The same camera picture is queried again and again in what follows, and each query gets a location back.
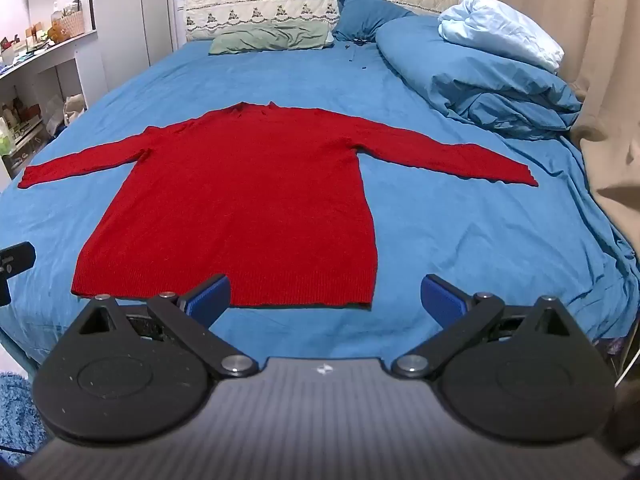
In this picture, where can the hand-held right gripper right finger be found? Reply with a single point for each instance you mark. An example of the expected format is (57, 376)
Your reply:
(440, 300)

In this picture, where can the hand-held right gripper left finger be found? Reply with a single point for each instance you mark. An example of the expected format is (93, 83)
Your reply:
(210, 300)

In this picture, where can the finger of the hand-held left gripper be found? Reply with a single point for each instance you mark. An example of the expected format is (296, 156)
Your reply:
(17, 258)

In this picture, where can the red towel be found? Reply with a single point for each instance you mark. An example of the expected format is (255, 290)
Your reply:
(240, 200)

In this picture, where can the bed with blue sheet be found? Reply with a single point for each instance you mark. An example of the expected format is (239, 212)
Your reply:
(450, 220)

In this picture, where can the blue shaggy rug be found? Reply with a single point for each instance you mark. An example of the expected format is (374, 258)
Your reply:
(20, 410)

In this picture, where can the beige cloth bag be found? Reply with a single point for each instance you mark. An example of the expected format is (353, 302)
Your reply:
(74, 107)

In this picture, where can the white shelf unit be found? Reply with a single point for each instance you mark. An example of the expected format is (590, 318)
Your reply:
(50, 60)

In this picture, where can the long blue bolster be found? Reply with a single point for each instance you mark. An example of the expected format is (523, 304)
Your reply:
(475, 75)

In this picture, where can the woven basket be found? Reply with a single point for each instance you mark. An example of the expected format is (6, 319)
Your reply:
(72, 24)

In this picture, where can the white wardrobe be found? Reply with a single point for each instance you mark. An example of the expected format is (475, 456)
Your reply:
(130, 25)

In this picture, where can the green pillow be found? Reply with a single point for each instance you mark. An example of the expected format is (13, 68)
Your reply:
(270, 37)

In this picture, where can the light blue blanket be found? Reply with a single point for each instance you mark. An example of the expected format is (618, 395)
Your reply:
(500, 27)

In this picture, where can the blue pillow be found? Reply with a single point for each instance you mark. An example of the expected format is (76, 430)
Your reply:
(365, 12)

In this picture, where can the beige curtain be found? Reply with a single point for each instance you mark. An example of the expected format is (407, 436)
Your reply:
(590, 35)

